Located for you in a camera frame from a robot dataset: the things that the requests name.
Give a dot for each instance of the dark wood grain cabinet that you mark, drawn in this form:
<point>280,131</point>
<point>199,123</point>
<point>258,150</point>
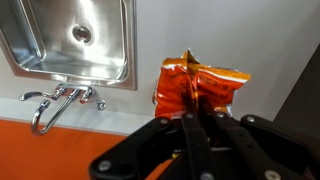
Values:
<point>301,100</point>

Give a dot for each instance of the orange snack packet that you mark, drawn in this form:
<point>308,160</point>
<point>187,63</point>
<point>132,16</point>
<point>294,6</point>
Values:
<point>213,88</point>

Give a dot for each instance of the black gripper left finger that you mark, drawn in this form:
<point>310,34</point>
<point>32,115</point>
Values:
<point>193,146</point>

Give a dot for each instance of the stainless steel sink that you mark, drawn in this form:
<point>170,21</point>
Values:
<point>66,40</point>

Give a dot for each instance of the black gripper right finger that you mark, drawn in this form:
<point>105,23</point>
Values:
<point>253,146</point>

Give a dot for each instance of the chrome sink faucet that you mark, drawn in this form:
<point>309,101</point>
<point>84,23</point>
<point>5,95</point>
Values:
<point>63,103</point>

